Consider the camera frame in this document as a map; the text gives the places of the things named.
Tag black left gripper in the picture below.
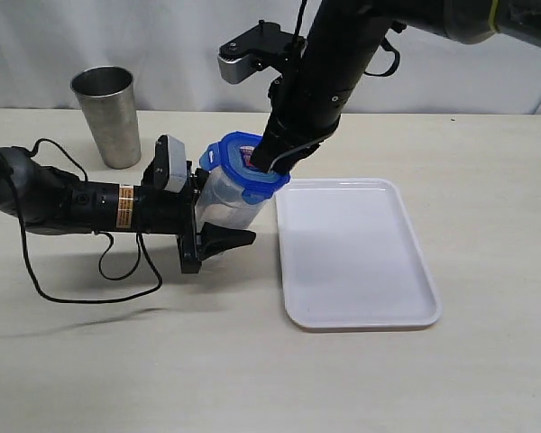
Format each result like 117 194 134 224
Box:
133 161 256 274

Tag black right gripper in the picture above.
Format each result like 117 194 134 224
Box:
251 67 356 175

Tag clear plastic container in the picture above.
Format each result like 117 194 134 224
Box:
195 167 267 231

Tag blue container lid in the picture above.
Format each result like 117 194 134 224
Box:
199 132 290 205

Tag stainless steel cup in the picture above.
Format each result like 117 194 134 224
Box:
70 66 142 170

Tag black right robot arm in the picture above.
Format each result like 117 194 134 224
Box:
251 1 541 174

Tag white plastic tray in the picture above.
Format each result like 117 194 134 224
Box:
276 178 442 332

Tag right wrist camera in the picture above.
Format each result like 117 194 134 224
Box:
217 20 306 85

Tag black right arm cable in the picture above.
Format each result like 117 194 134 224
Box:
290 0 409 78

